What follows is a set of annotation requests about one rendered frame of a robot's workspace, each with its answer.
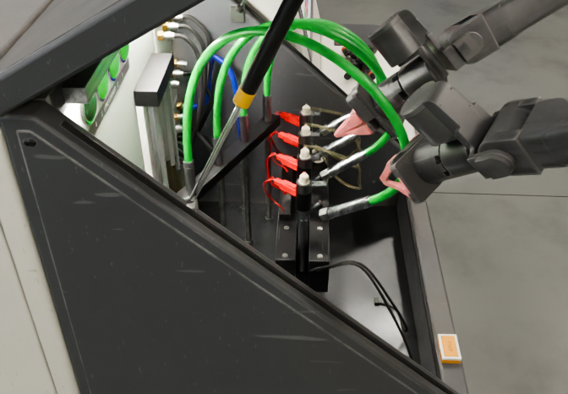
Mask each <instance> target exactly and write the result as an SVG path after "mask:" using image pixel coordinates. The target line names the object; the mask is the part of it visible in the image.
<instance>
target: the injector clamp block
mask: <svg viewBox="0 0 568 394"><path fill-rule="evenodd" d="M326 168H328V167H327V166H326V164H325V162H324V161H322V162H321V163H315V162H313V163H312V177H315V176H317V175H319V174H320V172H322V171H323V170H325V169H326ZM296 181H297V171H295V170H292V183H294V184H296ZM318 200H321V201H322V202H323V205H324V206H323V207H322V208H320V209H318V210H317V211H315V212H313V213H311V214H309V226H308V255H307V270H306V271H303V272H301V271H299V270H298V214H297V209H296V197H295V196H293V195H292V199H291V215H290V221H284V220H279V212H278V223H277V235H276V256H275V263H276V264H277V265H279V266H280V267H281V268H282V269H284V270H285V271H287V272H289V273H290V274H291V275H293V276H295V277H296V273H299V274H309V284H308V287H310V288H312V289H313V290H314V291H315V292H324V293H327V292H328V287H329V273H330V269H326V270H322V271H319V272H317V271H310V270H311V269H313V268H316V267H321V266H325V265H329V264H330V233H329V220H327V221H322V220H321V219H320V217H319V213H320V210H321V209H324V208H326V207H329V193H328V187H315V186H314V187H312V203H314V202H316V201H318Z"/></svg>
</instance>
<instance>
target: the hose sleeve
mask: <svg viewBox="0 0 568 394"><path fill-rule="evenodd" d="M369 196H370V195H368V196H365V197H362V198H358V199H356V200H351V201H348V202H346V203H342V204H339V205H334V206H332V207H329V208H328V210H327V214H328V216H329V217H330V218H334V217H338V216H343V215H346V214H348V213H351V212H354V211H360V210H363V209H367V208H369V207H372V206H373V205H371V204H370V203H369Z"/></svg>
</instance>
